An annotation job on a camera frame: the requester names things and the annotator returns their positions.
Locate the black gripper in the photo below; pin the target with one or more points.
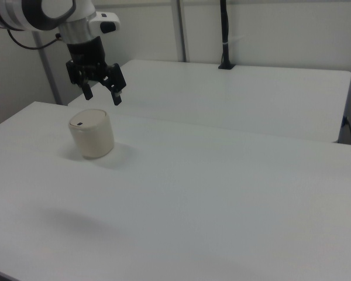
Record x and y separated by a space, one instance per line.
86 54

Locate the beige mini trash bin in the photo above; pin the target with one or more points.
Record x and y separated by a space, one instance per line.
95 137

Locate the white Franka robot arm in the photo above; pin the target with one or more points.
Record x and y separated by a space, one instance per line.
32 13

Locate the white side table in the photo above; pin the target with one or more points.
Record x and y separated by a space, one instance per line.
222 96

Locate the black camera pole with clamp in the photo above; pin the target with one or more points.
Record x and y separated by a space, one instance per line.
225 32

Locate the grey partition frame post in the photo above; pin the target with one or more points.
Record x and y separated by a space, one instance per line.
181 29
48 73

